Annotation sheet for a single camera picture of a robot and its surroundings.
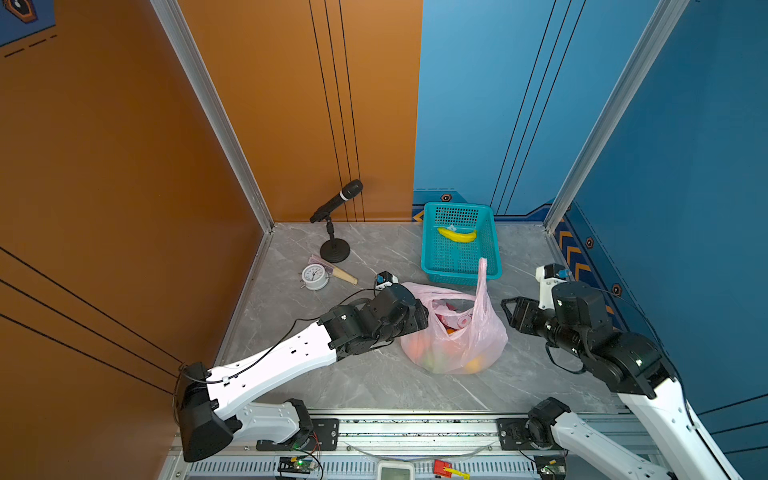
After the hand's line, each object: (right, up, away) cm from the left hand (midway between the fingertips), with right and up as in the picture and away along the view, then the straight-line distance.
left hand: (423, 314), depth 71 cm
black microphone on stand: (-29, +15, +40) cm, 52 cm away
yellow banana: (+20, +20, +42) cm, 51 cm away
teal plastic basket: (+13, +11, +37) cm, 41 cm away
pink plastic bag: (+11, -5, +3) cm, 12 cm away
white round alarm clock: (-34, +7, +29) cm, 45 cm away
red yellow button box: (+5, -35, -3) cm, 35 cm away
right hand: (+18, +3, -5) cm, 19 cm away
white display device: (-7, -34, -4) cm, 35 cm away
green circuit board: (-31, -36, 0) cm, 47 cm away
